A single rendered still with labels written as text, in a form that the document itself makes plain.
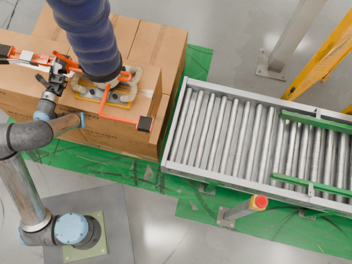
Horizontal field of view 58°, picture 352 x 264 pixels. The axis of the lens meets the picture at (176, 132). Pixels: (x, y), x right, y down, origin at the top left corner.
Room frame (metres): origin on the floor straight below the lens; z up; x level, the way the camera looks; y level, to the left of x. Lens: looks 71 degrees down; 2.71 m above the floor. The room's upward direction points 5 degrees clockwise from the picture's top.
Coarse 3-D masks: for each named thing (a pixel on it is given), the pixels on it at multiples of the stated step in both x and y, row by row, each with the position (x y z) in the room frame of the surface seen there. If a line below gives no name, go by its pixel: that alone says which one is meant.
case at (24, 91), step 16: (0, 32) 1.19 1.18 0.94; (16, 32) 1.20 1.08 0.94; (16, 48) 1.09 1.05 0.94; (32, 48) 1.10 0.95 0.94; (48, 48) 1.11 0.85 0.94; (64, 48) 1.12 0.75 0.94; (0, 64) 0.96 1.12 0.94; (16, 64) 0.97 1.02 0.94; (0, 80) 0.86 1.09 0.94; (16, 80) 0.86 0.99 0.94; (32, 80) 0.87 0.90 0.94; (0, 96) 0.82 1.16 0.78; (16, 96) 0.79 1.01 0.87; (32, 96) 0.77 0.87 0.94; (32, 112) 0.79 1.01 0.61
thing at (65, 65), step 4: (56, 56) 0.96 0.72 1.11; (64, 56) 0.97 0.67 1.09; (68, 56) 0.97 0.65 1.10; (56, 60) 0.93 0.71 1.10; (60, 60) 0.94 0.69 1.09; (72, 60) 0.96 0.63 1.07; (64, 64) 0.91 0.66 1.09; (68, 64) 0.91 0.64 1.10; (64, 68) 0.89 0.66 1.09; (60, 72) 0.88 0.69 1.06; (64, 72) 0.88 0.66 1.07; (68, 72) 0.88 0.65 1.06
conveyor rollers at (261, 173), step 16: (224, 96) 1.07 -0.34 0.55; (208, 112) 0.93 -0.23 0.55; (224, 112) 0.94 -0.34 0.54; (256, 112) 0.96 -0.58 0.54; (272, 112) 0.97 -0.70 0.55; (176, 128) 0.79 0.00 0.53; (192, 128) 0.79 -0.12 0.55; (208, 128) 0.81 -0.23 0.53; (240, 128) 0.83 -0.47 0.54; (256, 128) 0.83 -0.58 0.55; (304, 128) 0.87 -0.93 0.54; (320, 128) 0.87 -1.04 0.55; (176, 144) 0.66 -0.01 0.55; (224, 144) 0.70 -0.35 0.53; (240, 144) 0.70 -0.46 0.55; (256, 144) 0.72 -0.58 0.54; (288, 144) 0.74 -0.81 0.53; (304, 144) 0.74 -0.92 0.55; (320, 144) 0.75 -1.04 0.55; (208, 160) 0.57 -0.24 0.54; (224, 160) 0.58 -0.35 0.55; (240, 160) 0.59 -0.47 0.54; (288, 160) 0.61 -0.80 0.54; (304, 160) 0.62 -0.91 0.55; (304, 176) 0.51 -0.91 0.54; (336, 176) 0.54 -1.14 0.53
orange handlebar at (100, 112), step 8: (16, 56) 0.95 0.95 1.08; (40, 56) 0.96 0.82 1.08; (48, 56) 0.96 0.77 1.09; (40, 64) 0.91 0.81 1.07; (48, 64) 0.91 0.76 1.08; (80, 72) 0.88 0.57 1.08; (120, 72) 0.90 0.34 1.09; (128, 72) 0.90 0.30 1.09; (120, 80) 0.85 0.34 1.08; (128, 80) 0.85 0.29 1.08; (104, 96) 0.74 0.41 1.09; (104, 104) 0.70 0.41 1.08; (120, 120) 0.61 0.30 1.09; (128, 120) 0.61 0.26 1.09; (136, 120) 0.61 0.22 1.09
